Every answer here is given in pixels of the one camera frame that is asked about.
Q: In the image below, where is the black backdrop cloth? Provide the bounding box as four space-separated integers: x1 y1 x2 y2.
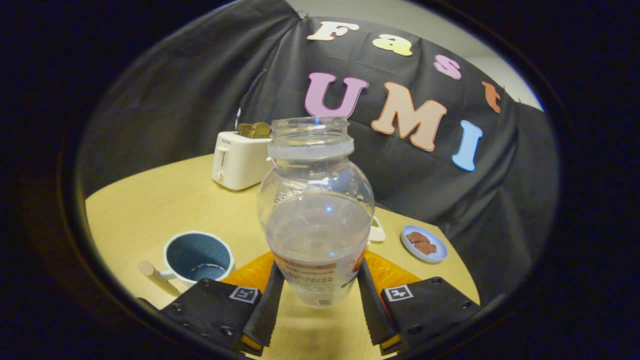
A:
75 0 561 306

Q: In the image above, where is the white divided grain dish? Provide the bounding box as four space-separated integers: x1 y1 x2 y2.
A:
367 216 387 244

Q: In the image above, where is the small blue plate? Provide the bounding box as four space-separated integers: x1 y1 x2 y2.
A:
401 224 449 264

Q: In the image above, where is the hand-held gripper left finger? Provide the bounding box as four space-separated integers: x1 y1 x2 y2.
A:
160 251 286 357

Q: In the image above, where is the pale green cup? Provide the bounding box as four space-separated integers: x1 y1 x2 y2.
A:
138 230 236 297

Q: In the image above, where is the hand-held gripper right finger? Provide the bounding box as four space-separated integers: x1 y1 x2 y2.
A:
357 250 482 356

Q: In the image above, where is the white toaster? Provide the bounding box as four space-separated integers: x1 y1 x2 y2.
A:
212 131 273 191

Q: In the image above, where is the wooden table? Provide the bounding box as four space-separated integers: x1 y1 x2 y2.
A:
85 153 481 360

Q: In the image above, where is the clear plastic juice bottle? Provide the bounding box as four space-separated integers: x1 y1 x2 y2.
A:
256 116 376 308

